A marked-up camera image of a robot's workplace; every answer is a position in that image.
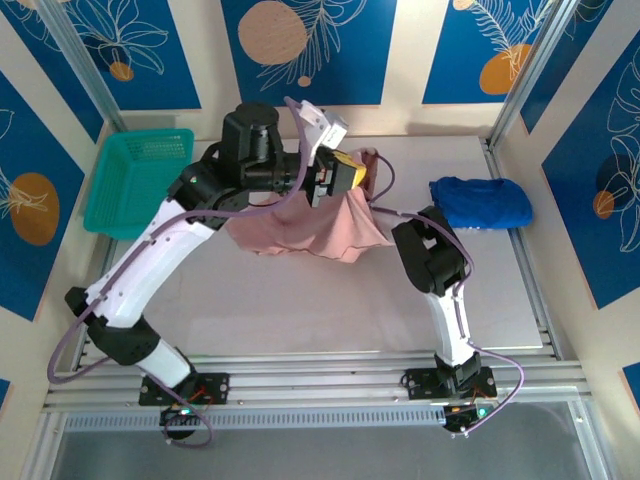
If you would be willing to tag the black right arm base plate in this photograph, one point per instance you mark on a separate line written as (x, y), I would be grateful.
(417, 385)

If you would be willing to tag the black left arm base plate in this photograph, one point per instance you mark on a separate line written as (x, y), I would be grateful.
(220, 387)

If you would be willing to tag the teal plastic basket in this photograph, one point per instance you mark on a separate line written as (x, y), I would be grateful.
(135, 190)

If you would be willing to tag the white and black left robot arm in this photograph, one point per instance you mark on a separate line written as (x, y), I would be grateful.
(150, 260)

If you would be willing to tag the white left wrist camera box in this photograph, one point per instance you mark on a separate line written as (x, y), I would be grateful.
(322, 125)

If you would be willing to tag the aluminium mounting rail frame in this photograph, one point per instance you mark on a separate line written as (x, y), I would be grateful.
(310, 382)

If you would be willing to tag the blue floral wall panel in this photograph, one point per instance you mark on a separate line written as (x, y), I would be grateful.
(30, 150)
(4, 395)
(350, 60)
(560, 60)
(55, 65)
(610, 250)
(150, 75)
(634, 382)
(450, 50)

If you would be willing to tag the blue folded t-shirt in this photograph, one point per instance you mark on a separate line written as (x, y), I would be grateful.
(490, 200)

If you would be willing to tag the pink t-shirt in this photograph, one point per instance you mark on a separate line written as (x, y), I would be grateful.
(340, 225)

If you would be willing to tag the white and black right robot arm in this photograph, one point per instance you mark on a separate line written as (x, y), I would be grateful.
(452, 325)

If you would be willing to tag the aluminium corner post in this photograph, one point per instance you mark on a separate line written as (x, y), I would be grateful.
(530, 65)
(80, 55)

